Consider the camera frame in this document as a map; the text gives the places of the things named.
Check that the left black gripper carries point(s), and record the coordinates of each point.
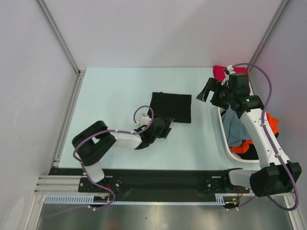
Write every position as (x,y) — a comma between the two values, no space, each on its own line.
(166,129)

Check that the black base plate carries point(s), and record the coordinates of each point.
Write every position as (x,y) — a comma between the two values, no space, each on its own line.
(158,185)

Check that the black garment in basket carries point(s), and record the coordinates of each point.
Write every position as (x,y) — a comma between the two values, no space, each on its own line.
(252,153)

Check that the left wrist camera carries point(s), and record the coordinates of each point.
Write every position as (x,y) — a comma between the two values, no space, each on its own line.
(144,120)

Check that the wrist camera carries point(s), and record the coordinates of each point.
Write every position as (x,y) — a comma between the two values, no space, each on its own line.
(229,70)
(144,120)

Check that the white cable duct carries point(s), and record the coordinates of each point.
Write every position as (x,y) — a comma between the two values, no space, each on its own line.
(103,199)

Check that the black t shirt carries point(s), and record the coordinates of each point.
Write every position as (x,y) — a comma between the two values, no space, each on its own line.
(169,105)

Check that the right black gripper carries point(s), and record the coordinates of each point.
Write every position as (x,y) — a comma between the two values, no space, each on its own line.
(215,95)

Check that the grey blue t shirt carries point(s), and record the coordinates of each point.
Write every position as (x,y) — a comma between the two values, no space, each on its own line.
(234,129)

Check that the aluminium frame rail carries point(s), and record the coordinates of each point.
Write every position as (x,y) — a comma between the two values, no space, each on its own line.
(54,184)

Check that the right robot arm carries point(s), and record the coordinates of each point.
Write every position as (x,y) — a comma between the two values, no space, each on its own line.
(277,174)

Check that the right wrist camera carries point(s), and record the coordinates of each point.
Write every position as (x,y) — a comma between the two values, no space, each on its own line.
(229,70)

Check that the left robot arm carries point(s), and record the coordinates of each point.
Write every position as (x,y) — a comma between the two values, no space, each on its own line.
(94,142)

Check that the white laundry basket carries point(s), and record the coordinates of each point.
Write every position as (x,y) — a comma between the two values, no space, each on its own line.
(229,153)

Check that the folded red t shirt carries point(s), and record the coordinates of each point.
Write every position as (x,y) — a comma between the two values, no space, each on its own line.
(219,73)

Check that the orange t shirt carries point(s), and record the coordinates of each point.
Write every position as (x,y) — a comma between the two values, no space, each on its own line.
(273,122)

